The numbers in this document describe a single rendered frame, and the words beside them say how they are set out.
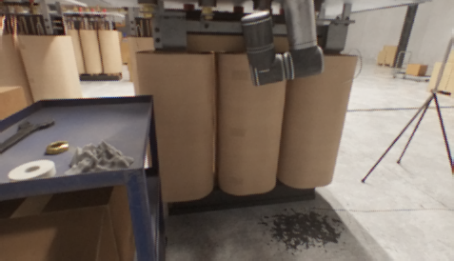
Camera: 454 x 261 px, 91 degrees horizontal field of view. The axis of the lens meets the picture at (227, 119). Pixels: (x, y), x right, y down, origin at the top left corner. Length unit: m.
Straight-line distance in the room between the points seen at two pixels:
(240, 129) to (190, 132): 0.28
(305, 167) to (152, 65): 1.11
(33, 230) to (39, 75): 2.73
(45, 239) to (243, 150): 1.02
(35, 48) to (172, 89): 2.21
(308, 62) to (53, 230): 0.86
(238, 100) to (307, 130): 0.49
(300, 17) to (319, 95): 0.64
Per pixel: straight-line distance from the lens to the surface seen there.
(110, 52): 6.83
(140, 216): 0.56
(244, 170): 1.43
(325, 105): 1.46
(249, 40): 0.86
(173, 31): 1.20
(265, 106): 1.29
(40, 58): 3.20
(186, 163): 1.35
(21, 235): 0.60
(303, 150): 1.53
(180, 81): 1.18
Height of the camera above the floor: 1.15
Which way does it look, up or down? 20 degrees down
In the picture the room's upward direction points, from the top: 1 degrees clockwise
